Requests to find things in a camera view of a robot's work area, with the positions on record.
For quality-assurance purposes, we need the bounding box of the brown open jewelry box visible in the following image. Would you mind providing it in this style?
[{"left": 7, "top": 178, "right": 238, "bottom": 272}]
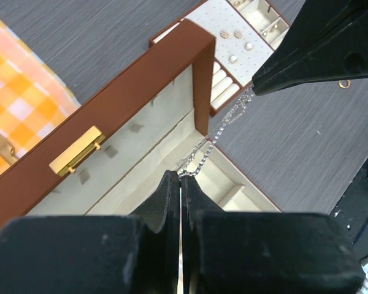
[{"left": 0, "top": 18, "right": 283, "bottom": 249}]

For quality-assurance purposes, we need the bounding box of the brown jewelry tray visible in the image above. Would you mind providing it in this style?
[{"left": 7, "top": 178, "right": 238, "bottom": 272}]
[{"left": 149, "top": 0, "right": 289, "bottom": 116}]

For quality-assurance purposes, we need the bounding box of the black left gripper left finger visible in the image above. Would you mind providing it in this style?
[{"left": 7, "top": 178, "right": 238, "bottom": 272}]
[{"left": 0, "top": 171, "right": 180, "bottom": 293}]

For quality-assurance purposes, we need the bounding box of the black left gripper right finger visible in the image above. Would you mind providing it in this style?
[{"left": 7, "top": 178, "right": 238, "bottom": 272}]
[{"left": 181, "top": 176, "right": 365, "bottom": 293}]

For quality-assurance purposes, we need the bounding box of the silver stud earring lower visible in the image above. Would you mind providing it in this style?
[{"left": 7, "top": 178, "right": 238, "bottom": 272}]
[{"left": 229, "top": 55, "right": 238, "bottom": 64}]

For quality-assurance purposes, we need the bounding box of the pearl cluster earring right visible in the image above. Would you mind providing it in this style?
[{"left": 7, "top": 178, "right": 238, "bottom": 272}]
[{"left": 233, "top": 29, "right": 243, "bottom": 39}]

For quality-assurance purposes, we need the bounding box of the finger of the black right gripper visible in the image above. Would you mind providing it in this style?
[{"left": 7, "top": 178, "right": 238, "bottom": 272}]
[{"left": 252, "top": 0, "right": 368, "bottom": 96}]

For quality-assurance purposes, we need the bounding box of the pearl cluster earring left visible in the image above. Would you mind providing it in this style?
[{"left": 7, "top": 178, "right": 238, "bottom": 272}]
[{"left": 220, "top": 30, "right": 230, "bottom": 39}]

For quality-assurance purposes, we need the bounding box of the silver crystal necklace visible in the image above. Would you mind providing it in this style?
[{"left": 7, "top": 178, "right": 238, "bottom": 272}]
[{"left": 176, "top": 85, "right": 256, "bottom": 179}]

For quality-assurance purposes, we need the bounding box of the pearl cluster earring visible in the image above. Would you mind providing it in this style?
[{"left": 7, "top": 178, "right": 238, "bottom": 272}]
[
  {"left": 233, "top": 29, "right": 243, "bottom": 39},
  {"left": 220, "top": 30, "right": 230, "bottom": 39}
]

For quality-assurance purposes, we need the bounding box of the silver stud earring upper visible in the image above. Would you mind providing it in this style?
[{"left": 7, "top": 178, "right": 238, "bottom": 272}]
[{"left": 245, "top": 43, "right": 253, "bottom": 51}]

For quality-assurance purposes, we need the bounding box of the orange white checkered cloth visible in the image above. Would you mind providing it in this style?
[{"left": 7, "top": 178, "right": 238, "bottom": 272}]
[{"left": 0, "top": 19, "right": 80, "bottom": 175}]

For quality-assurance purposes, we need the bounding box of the silver stud earring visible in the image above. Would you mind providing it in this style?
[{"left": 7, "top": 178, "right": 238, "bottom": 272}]
[
  {"left": 229, "top": 55, "right": 238, "bottom": 64},
  {"left": 245, "top": 43, "right": 253, "bottom": 51}
]

